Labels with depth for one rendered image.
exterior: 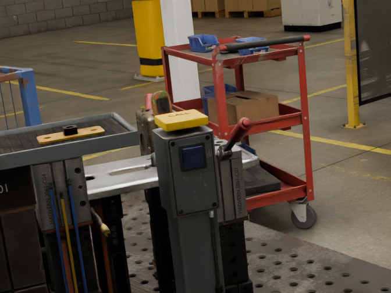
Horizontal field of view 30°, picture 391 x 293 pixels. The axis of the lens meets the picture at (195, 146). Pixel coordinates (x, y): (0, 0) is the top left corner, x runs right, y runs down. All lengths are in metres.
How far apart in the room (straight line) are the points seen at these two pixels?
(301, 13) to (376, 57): 5.88
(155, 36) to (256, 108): 4.96
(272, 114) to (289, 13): 8.27
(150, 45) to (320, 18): 3.71
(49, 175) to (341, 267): 0.73
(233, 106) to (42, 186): 2.31
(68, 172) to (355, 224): 2.71
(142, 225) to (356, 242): 1.73
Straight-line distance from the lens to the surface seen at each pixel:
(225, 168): 1.17
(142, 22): 8.39
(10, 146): 0.95
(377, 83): 5.71
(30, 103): 3.33
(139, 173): 1.31
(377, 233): 3.58
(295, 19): 11.60
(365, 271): 1.57
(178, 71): 5.19
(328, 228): 3.66
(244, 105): 3.36
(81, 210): 1.12
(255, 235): 1.77
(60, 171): 1.10
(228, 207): 1.19
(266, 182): 3.52
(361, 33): 5.53
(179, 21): 5.15
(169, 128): 0.96
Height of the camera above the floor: 1.37
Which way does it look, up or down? 15 degrees down
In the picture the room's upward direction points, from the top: 6 degrees counter-clockwise
